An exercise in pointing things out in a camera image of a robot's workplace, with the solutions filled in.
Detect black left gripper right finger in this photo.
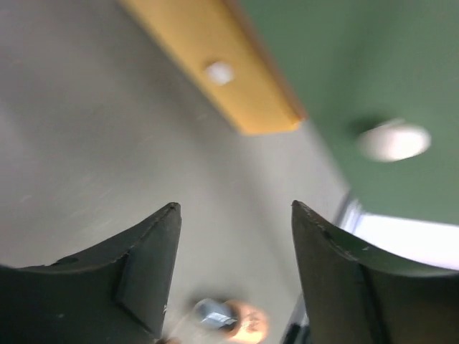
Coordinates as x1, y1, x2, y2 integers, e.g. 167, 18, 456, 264
291, 201, 458, 343

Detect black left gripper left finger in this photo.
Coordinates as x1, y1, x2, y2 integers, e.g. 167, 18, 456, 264
1, 202, 181, 343

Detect beige foundation bottle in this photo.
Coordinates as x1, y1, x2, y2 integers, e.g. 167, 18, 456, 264
193, 298, 269, 343

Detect yellow bottom drawer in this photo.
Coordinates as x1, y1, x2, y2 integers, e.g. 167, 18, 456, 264
120, 1, 306, 135

